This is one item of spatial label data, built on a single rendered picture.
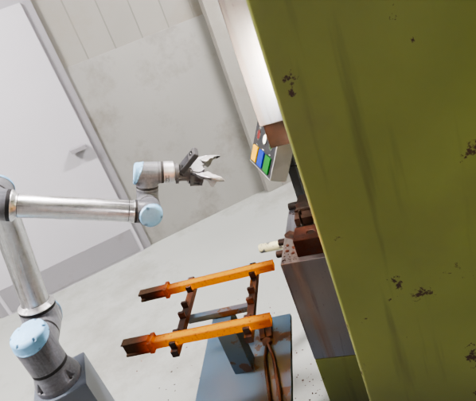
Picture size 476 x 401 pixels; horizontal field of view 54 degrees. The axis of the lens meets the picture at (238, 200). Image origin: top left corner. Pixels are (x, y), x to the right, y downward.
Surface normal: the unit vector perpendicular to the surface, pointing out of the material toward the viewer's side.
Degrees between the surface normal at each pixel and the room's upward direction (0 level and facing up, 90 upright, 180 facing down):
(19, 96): 90
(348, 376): 90
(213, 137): 90
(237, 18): 90
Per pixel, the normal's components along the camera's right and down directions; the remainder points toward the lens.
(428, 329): -0.17, 0.48
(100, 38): 0.34, 0.30
